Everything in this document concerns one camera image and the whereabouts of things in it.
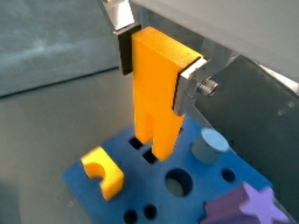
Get purple star prism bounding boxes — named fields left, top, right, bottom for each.
left=199, top=182, right=290, bottom=224

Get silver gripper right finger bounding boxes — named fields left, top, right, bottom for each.
left=172, top=40, right=239, bottom=116

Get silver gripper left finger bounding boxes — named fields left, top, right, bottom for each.
left=101, top=0, right=141, bottom=75

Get yellow double-square fork block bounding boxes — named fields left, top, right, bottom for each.
left=132, top=26, right=202, bottom=161

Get yellow arch-notch block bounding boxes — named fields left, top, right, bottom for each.
left=80, top=146, right=125, bottom=201

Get light blue cylinder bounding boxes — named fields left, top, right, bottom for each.
left=191, top=128, right=230, bottom=165

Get blue foam peg board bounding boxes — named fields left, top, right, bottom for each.
left=63, top=117, right=272, bottom=224

